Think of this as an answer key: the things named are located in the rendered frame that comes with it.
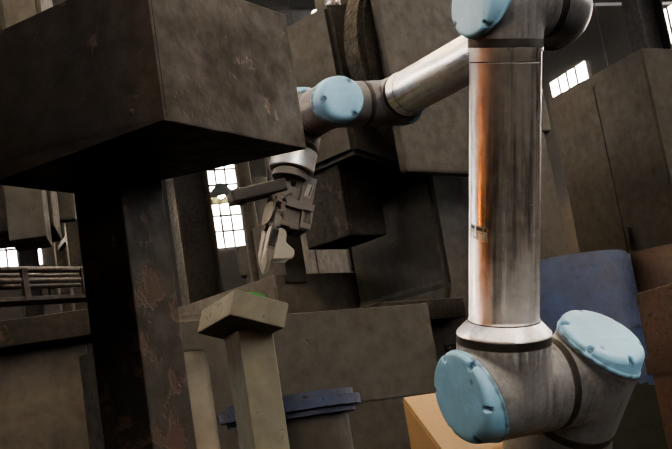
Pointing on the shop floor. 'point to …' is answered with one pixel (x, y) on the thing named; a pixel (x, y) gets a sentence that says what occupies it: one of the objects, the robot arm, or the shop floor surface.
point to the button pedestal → (251, 364)
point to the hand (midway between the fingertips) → (261, 266)
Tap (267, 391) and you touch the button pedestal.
